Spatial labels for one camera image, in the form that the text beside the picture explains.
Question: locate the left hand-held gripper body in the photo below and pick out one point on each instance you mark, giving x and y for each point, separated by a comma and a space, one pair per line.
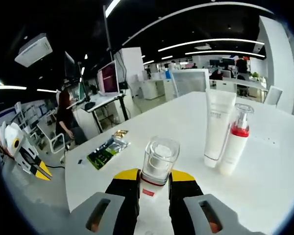
19, 151

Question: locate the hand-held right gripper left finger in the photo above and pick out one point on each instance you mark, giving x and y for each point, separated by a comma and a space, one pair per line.
122, 208

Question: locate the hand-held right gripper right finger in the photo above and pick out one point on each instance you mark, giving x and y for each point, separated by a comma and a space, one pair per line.
183, 208

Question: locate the small white skincare bottle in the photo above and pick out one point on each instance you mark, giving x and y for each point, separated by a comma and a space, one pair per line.
159, 159

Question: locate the large white skincare bottle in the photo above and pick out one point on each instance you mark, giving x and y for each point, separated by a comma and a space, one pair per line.
235, 151

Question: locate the white skincare tube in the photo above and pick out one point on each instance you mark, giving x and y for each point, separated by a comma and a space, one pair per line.
218, 127

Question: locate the small black white card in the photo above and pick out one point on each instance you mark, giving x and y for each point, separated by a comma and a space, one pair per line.
81, 161

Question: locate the green black packet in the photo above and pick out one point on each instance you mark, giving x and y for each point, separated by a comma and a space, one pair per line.
105, 154

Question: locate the gold foil packet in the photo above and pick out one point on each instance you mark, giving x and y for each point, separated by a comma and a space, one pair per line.
120, 133

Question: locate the black computer mouse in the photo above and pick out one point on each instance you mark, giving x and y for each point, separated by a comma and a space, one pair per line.
89, 105

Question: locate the white standing desk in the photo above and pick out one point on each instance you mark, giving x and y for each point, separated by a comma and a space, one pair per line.
103, 102

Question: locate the black hanging screen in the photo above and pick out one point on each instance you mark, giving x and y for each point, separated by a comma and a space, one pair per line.
69, 64

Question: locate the white ceiling unit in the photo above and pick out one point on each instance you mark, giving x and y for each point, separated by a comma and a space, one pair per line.
34, 50

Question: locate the computer monitor purple screen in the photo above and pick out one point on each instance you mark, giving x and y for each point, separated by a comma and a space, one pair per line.
109, 77

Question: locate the white framed panel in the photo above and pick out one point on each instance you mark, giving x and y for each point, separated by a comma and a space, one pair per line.
189, 83

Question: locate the long white desk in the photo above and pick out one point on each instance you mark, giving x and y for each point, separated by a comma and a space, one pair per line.
245, 85

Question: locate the black stand pole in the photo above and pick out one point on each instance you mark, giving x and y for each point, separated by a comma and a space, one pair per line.
108, 31

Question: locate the small green desk plant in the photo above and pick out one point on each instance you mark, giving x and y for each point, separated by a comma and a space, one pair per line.
254, 74

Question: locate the white frame chair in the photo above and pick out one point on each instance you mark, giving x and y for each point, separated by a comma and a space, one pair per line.
56, 143

